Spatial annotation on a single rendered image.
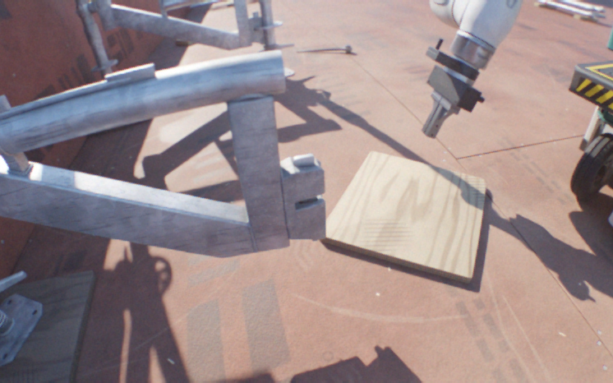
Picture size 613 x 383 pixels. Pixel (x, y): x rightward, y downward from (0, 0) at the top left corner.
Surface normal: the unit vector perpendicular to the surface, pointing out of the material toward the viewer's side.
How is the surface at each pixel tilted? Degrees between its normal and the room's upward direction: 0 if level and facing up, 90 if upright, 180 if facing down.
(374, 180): 0
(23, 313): 0
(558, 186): 0
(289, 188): 90
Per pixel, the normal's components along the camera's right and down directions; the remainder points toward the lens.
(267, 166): 0.25, 0.64
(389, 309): -0.06, -0.74
